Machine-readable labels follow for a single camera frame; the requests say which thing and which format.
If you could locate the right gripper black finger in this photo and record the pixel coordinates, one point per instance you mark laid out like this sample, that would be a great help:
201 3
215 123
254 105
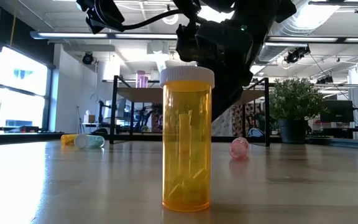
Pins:
228 90

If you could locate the orange medicine bottle white cap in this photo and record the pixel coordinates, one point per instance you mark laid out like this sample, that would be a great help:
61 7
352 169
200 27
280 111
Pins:
68 139
186 140

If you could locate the blue medicine bottle white cap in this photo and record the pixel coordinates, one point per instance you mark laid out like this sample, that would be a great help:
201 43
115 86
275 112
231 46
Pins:
93 142

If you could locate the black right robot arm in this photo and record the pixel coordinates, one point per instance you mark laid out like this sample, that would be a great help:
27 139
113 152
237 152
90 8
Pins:
253 12

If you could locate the green potted plant black pot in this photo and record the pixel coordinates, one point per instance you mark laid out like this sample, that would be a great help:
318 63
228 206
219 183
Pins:
294 102

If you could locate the long ceiling light fixture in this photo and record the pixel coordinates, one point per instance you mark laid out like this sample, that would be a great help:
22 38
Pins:
306 39
73 35

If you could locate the black computer monitor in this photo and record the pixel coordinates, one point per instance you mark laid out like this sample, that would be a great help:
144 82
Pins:
337 111

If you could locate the black round ceiling speaker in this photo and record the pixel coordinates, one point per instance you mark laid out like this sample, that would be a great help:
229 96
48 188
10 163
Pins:
88 58

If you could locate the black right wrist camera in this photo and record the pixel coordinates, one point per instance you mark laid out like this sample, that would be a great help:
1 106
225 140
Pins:
186 43

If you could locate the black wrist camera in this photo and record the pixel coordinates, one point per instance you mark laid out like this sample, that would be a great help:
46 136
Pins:
186 43
104 14

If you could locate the silver ventilation duct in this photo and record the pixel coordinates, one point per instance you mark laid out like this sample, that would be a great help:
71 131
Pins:
272 51

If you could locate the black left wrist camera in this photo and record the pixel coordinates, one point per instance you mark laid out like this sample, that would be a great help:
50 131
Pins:
104 14

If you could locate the black aluminium table frame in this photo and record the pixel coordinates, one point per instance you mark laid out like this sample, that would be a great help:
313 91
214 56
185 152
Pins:
26 137

